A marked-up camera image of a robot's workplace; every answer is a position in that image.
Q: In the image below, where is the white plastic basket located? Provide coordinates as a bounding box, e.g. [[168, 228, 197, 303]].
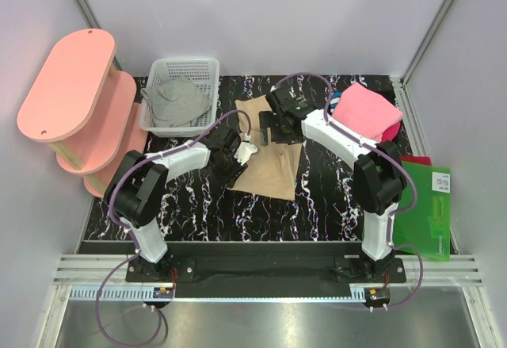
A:
[[139, 57, 219, 137]]

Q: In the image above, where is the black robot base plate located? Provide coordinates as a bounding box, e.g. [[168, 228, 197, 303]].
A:
[[126, 242, 406, 300]]

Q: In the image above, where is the green plastic folder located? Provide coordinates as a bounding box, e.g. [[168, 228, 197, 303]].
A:
[[393, 162, 451, 262]]

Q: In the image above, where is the magenta garment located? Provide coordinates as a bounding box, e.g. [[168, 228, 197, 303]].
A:
[[381, 122, 401, 143]]

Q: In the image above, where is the pink folded t shirt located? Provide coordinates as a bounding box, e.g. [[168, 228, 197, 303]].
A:
[[331, 82, 403, 143]]

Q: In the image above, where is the pink tiered shelf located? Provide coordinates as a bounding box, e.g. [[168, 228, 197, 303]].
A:
[[17, 29, 147, 197]]

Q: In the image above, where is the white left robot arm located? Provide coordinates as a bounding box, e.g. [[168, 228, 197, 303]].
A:
[[104, 125, 258, 281]]

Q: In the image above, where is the white slotted cable duct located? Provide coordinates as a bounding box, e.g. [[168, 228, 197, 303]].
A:
[[70, 285, 173, 302]]

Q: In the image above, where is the beige t shirt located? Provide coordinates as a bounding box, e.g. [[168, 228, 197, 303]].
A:
[[231, 96, 302, 201]]

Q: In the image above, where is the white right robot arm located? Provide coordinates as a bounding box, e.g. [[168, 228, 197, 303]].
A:
[[259, 109, 407, 282]]

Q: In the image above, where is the blue white striped garment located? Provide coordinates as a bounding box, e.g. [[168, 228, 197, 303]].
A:
[[328, 91, 342, 115]]

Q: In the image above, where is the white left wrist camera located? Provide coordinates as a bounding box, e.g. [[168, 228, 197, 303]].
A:
[[234, 141, 259, 166]]

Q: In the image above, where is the grey t shirt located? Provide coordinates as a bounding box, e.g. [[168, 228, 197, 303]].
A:
[[141, 76, 212, 128]]

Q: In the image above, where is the red plastic folder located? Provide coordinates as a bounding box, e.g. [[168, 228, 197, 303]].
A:
[[401, 155, 432, 166]]

